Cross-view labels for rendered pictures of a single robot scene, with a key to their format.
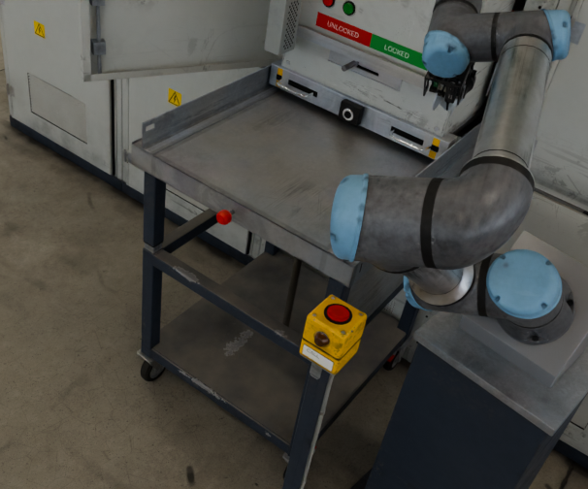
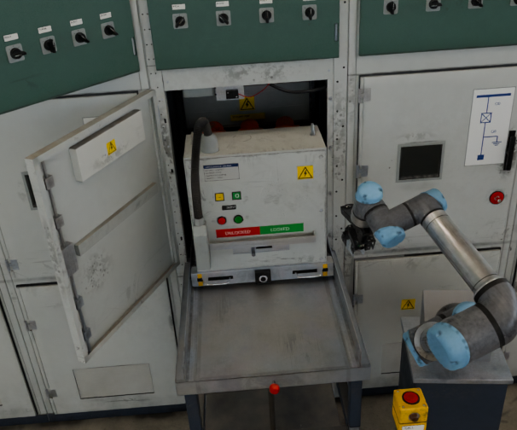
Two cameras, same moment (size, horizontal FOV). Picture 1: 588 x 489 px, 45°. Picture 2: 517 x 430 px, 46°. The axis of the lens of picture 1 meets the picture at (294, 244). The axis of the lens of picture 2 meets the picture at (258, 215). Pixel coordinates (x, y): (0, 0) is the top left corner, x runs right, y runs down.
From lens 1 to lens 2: 1.00 m
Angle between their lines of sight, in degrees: 27
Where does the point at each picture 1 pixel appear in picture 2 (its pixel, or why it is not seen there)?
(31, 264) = not seen: outside the picture
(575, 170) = not seen: hidden behind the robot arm
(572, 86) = not seen: hidden behind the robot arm
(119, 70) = (97, 339)
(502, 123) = (473, 262)
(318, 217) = (321, 351)
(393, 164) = (310, 292)
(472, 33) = (402, 220)
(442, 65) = (394, 241)
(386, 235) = (482, 346)
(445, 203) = (500, 316)
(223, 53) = (144, 284)
